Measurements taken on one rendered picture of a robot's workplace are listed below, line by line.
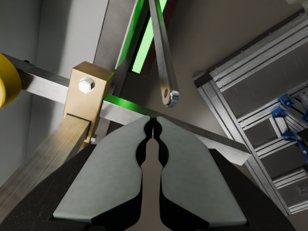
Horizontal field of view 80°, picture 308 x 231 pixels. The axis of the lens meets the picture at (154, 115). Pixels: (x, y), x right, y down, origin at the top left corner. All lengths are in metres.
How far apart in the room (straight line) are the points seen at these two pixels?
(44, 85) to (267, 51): 0.92
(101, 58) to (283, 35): 0.82
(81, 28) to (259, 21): 0.96
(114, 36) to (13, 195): 0.33
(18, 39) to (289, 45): 1.00
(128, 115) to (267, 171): 1.25
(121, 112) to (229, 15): 0.97
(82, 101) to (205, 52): 0.95
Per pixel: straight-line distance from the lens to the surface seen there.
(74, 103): 0.30
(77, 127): 0.29
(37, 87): 0.33
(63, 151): 0.25
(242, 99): 1.08
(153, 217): 2.04
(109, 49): 0.43
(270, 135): 1.27
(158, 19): 0.18
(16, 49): 0.52
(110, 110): 0.30
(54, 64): 0.57
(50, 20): 0.56
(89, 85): 0.27
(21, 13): 0.51
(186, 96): 1.22
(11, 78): 0.30
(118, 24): 0.42
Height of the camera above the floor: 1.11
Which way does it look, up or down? 62 degrees down
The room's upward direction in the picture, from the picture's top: 178 degrees counter-clockwise
